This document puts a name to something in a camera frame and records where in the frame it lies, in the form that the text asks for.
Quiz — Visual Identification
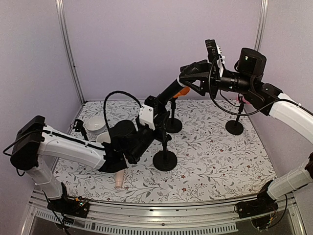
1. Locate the orange microphone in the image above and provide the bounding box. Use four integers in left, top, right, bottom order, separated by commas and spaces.
175, 87, 190, 97

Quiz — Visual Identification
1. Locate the black microphone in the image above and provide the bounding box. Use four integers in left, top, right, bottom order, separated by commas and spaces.
156, 74, 186, 104

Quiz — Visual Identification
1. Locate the tall black mic stand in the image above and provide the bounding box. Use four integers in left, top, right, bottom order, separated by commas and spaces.
153, 134, 178, 172

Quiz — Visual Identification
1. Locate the pink microphone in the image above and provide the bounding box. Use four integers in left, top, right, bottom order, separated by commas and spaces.
236, 95, 250, 105

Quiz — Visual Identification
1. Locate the short black mic stand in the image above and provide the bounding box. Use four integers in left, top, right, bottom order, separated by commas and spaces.
225, 102, 244, 136

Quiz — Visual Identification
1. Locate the beige microphone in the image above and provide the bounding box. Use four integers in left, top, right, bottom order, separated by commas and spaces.
115, 170, 125, 188

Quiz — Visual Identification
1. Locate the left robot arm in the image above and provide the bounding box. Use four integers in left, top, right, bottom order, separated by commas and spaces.
9, 110, 170, 200

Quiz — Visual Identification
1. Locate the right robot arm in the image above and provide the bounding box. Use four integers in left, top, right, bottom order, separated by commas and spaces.
178, 48, 313, 142

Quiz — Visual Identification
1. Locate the light blue mug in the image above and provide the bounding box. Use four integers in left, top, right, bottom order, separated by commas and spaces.
96, 132, 111, 143

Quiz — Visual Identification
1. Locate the white ceramic bowl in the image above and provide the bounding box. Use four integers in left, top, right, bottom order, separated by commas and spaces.
85, 116, 106, 135

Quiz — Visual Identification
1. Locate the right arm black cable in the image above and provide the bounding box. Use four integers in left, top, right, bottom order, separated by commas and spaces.
207, 56, 301, 117

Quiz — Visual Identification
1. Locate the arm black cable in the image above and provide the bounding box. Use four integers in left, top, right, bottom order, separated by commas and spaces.
103, 90, 142, 133
207, 56, 301, 117

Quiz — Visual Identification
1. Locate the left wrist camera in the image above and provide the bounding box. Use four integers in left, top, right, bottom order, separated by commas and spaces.
136, 96, 156, 131

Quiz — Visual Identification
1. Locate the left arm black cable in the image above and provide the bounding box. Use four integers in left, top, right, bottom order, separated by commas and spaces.
103, 90, 142, 133

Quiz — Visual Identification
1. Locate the right aluminium frame post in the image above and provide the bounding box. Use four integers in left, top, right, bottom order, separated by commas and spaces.
254, 0, 269, 51

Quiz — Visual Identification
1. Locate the aluminium frame post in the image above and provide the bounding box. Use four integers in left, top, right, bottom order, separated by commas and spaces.
55, 0, 85, 104
254, 0, 269, 51

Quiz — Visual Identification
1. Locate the aluminium front rail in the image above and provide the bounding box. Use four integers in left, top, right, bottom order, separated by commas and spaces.
21, 191, 308, 235

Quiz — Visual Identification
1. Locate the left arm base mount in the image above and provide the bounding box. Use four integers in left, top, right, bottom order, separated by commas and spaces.
47, 183, 90, 218

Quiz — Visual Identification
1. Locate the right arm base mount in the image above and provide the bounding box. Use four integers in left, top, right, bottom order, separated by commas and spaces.
234, 184, 278, 218

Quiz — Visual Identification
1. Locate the left aluminium frame post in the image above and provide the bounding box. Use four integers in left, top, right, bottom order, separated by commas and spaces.
55, 0, 85, 104

